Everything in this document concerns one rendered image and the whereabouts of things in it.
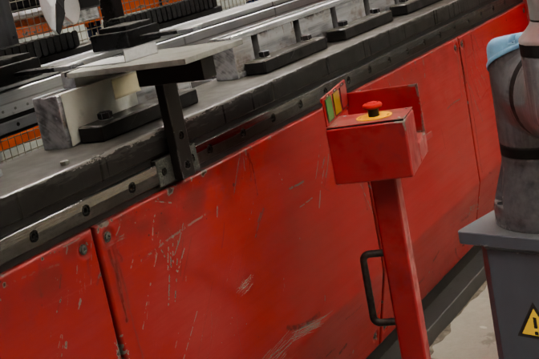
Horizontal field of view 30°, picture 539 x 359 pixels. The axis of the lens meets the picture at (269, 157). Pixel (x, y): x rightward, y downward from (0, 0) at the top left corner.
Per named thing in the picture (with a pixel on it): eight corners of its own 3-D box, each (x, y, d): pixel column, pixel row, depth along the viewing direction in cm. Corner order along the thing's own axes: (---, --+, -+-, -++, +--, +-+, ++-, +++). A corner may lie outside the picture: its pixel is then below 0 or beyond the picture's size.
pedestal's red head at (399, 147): (413, 177, 196) (399, 87, 193) (335, 185, 202) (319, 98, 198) (428, 151, 215) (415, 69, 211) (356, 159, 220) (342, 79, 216)
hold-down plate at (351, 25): (346, 40, 255) (344, 28, 254) (327, 42, 257) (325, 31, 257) (393, 20, 279) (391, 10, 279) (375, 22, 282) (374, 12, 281)
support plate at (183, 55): (185, 64, 164) (184, 58, 164) (66, 78, 178) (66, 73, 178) (243, 43, 179) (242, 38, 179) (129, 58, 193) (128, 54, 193)
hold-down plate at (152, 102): (103, 142, 176) (99, 126, 175) (80, 143, 178) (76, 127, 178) (199, 102, 200) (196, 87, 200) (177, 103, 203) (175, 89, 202)
